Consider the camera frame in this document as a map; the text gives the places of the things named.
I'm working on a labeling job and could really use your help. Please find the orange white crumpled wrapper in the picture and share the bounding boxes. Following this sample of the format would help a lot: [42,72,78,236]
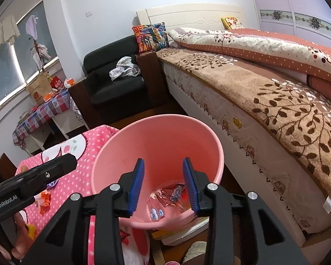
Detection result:
[36,190,54,207]

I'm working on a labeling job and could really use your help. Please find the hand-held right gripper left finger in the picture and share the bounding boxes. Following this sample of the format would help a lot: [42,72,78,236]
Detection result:
[21,158,145,265]

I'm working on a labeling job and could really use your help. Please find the crumpled white grey cloth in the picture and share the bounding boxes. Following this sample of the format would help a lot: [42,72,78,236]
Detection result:
[109,57,141,81]

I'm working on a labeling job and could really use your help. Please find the stack of books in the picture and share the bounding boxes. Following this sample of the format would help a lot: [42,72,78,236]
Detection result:
[150,217,210,246]

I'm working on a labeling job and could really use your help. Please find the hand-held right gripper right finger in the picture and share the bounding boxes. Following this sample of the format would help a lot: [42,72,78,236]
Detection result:
[182,157,309,265]

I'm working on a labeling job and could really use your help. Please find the black armchair with wooden arms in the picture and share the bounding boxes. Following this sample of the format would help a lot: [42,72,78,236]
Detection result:
[69,35,169,129]

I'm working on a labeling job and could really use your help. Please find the orange floral quilt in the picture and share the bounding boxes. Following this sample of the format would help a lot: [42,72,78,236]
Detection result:
[168,28,331,100]

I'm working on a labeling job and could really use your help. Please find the cream hanging towel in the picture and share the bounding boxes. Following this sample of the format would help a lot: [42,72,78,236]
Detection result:
[0,15,21,56]

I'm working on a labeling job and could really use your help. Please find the plaid tablecloth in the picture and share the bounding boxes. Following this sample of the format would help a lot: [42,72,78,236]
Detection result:
[12,87,72,144]

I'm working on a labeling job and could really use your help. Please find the white clothes on rack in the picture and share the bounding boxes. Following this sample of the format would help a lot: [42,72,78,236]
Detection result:
[32,44,52,68]

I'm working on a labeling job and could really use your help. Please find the white bed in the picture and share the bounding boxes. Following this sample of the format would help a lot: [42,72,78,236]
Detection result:
[136,4,331,247]

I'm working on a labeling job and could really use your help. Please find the person's left hand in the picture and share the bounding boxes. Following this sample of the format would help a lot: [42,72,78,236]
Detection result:
[11,212,35,260]

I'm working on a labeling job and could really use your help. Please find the white patterned bag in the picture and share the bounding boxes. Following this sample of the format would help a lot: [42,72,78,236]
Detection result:
[69,97,84,122]

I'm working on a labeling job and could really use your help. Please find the pale purple hanging cloth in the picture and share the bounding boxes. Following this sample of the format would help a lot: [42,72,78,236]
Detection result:
[25,15,39,42]

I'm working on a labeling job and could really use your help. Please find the wooden coat rack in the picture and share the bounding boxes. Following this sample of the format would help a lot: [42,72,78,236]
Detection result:
[28,15,52,75]

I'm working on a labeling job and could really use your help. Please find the clear printed plastic wrapper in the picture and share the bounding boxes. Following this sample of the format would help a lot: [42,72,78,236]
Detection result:
[147,182,194,221]

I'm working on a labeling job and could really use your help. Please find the window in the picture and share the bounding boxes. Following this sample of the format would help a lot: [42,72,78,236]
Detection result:
[0,0,58,114]

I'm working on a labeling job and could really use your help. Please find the pink polka dot blanket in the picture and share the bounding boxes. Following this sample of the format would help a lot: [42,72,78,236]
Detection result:
[15,125,151,265]

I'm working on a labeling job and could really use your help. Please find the yellow floral pillow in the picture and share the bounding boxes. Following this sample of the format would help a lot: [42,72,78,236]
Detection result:
[221,17,244,30]

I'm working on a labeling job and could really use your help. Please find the colourful patterned pillow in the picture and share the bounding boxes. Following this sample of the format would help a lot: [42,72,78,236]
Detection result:
[132,22,170,53]

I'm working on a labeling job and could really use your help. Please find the pink plastic bucket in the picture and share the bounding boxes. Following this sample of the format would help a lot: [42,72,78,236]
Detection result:
[91,114,224,231]

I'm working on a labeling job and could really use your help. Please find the red box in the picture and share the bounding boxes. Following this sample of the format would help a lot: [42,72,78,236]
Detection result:
[50,76,64,90]

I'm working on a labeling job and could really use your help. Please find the brown paper bag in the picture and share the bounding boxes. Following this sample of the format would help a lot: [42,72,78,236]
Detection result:
[26,73,51,105]

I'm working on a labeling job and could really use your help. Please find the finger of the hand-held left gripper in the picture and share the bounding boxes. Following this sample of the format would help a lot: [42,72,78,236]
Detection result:
[15,153,78,197]

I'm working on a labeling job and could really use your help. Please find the white wardrobe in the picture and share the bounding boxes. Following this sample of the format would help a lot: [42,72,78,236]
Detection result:
[247,0,331,43]

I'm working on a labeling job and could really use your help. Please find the white desk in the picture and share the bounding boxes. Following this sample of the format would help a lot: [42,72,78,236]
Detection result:
[25,106,82,155]

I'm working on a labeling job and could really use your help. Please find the brown leaf pattern blanket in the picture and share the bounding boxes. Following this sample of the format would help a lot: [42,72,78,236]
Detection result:
[157,47,331,199]

